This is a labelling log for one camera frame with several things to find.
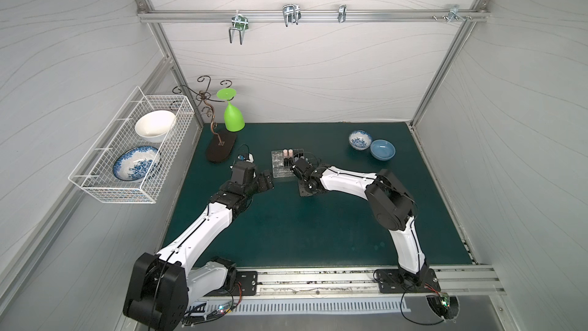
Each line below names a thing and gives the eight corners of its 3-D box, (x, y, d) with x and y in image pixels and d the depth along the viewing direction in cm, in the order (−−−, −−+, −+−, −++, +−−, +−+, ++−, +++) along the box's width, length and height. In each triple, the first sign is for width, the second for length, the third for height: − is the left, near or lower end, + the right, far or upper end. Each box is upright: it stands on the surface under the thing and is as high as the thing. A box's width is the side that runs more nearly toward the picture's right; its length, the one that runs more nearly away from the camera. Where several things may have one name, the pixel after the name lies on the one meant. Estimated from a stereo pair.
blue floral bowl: (350, 152, 112) (352, 145, 108) (347, 136, 118) (349, 129, 114) (370, 152, 112) (373, 145, 108) (366, 136, 118) (369, 129, 114)
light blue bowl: (372, 160, 107) (374, 155, 104) (368, 143, 114) (369, 139, 111) (395, 160, 107) (397, 155, 104) (389, 143, 114) (391, 139, 111)
